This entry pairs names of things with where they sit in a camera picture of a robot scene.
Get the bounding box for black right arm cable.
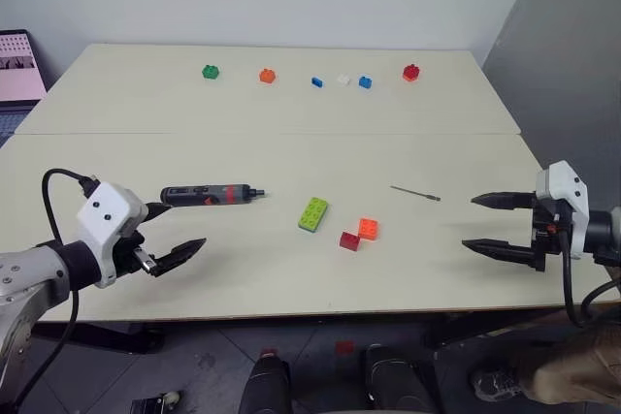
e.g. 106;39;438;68
558;229;621;329

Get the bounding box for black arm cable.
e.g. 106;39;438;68
9;168;101;414
558;229;621;329

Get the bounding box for dark red toy brick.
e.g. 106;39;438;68
339;231;363;253

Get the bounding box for laptop with pink screen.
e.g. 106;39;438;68
0;28;49;149

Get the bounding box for black cart base with caster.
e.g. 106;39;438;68
129;390;184;414

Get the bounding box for thin metal screwdriver bit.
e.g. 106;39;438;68
389;184;443;203

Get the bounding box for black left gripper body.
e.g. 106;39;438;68
112;221;159;280

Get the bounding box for dark rounded shape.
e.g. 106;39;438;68
245;347;293;414
363;342;441;414

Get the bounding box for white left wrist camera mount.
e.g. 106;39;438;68
76;181;149;289

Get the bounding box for orange square toy brick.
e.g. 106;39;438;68
357;217;380;241

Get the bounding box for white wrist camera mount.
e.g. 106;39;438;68
76;181;149;289
535;159;590;261

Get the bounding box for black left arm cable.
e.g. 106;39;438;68
9;168;101;414

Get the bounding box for person in tan trousers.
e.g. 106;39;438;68
469;320;621;406

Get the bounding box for black electric screwdriver red band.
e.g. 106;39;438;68
159;183;268;207

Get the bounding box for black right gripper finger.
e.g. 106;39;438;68
470;191;536;212
461;238;538;271

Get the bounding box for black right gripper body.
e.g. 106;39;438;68
530;192;574;272

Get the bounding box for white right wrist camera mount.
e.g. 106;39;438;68
535;159;590;261

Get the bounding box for black table leg frame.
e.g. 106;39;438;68
33;320;166;356

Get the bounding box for green two-by-four toy brick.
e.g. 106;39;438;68
297;196;330;234

